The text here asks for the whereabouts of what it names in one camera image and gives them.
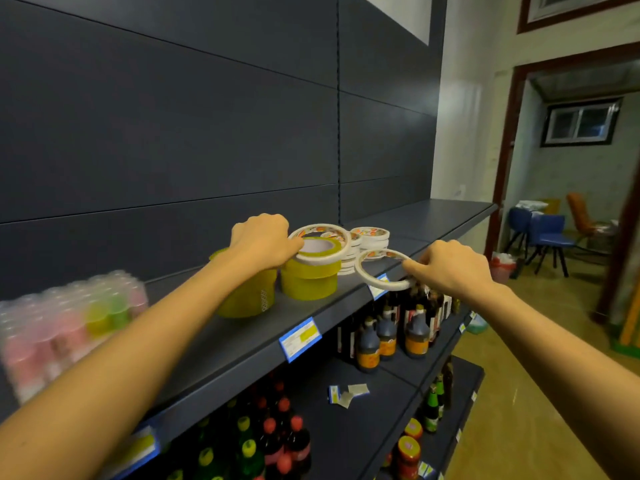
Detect person's left hand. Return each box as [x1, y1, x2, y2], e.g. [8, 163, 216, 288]
[229, 213, 305, 273]

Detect person's right hand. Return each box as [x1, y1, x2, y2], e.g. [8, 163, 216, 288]
[402, 240, 496, 308]

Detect white tape roll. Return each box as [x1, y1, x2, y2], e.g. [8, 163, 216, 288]
[287, 224, 353, 267]
[354, 248, 419, 292]

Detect person's right forearm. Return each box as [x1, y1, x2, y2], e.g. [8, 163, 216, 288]
[469, 284, 640, 480]

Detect person's left forearm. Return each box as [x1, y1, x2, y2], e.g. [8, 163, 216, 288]
[0, 249, 253, 480]

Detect yellow tape roll stack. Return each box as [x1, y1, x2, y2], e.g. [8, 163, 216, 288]
[280, 237, 344, 302]
[208, 247, 279, 319]

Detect blue and yellow price label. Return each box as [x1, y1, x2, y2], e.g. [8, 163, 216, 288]
[278, 317, 323, 364]
[99, 426, 161, 480]
[368, 273, 391, 301]

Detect stack of white tape rolls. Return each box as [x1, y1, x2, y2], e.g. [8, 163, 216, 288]
[350, 226, 391, 252]
[337, 232, 363, 276]

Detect row of dark sauce bottles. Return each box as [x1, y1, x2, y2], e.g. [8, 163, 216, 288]
[336, 285, 454, 374]

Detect red bin with white bag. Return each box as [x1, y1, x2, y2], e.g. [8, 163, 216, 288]
[488, 252, 518, 285]

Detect blue chair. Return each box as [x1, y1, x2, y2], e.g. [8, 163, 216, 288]
[526, 213, 577, 279]
[503, 207, 533, 254]

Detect loose paper labels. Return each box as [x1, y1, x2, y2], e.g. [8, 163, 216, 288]
[328, 383, 371, 410]

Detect dark grey shelf unit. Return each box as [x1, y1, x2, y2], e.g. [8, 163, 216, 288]
[0, 0, 499, 480]

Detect orange chair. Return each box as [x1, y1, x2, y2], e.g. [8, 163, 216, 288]
[566, 192, 619, 241]

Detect group of coloured-cap drink bottles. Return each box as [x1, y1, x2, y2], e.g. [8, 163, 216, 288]
[164, 374, 314, 480]

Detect black-framed window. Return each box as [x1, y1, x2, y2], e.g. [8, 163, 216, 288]
[540, 97, 623, 148]

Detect yellow and green stand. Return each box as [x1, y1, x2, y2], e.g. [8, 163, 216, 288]
[611, 287, 640, 359]

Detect shrink-wrapped pack of pastel bottles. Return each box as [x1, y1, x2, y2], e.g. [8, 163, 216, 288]
[0, 269, 150, 406]

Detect brown-framed window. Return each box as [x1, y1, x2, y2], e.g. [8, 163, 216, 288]
[516, 0, 640, 35]

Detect brown door frame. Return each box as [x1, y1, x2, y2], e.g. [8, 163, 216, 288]
[483, 41, 640, 325]

